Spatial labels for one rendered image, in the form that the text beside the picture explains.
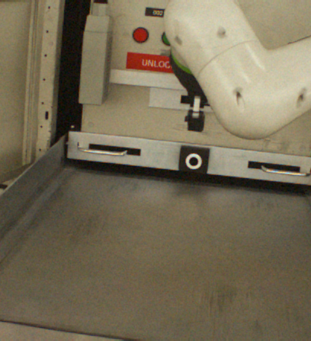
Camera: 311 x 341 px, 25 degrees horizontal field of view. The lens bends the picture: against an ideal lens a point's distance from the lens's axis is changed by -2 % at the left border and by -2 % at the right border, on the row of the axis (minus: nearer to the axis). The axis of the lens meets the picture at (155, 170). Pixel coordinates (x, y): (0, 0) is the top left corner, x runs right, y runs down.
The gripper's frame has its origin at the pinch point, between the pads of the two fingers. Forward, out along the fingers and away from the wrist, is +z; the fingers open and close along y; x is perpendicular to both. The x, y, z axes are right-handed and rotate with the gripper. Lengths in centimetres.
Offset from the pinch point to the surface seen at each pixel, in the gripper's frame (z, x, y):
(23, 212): -6.1, -27.2, 24.2
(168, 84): 10.2, -6.6, -8.3
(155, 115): 17.4, -8.9, -3.9
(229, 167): 20.8, 7.8, 4.6
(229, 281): -21.2, 7.6, 33.2
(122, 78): 10.2, -15.9, -8.6
